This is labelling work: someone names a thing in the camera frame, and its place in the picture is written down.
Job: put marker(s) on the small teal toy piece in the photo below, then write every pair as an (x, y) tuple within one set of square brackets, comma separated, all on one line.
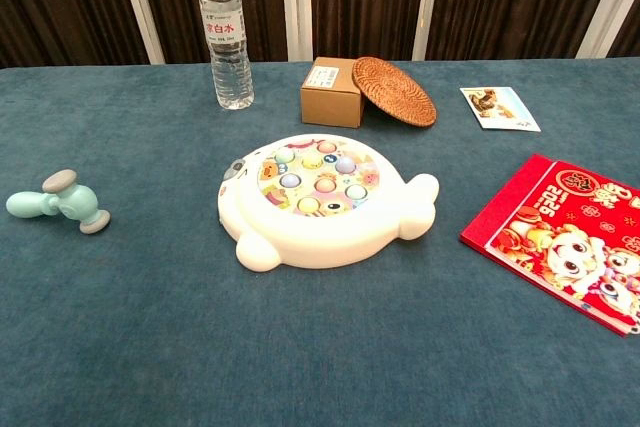
[(70, 202)]

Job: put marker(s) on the white fish-shaped toy board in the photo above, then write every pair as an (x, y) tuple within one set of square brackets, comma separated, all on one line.
[(320, 212)]

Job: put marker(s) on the small brown cardboard box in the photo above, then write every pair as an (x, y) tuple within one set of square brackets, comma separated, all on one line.
[(327, 97)]

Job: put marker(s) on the round woven rattan coaster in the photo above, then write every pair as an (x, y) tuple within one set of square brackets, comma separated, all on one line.
[(395, 92)]

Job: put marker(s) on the blue felt table mat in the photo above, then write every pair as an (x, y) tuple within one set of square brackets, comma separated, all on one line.
[(320, 337)]

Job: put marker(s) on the clear plastic water bottle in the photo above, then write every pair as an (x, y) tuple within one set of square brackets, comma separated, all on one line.
[(229, 47)]

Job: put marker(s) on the white photo card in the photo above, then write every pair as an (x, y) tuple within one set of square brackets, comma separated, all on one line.
[(500, 109)]

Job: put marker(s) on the red 2026 spiral calendar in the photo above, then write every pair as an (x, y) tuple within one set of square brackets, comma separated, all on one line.
[(565, 242)]

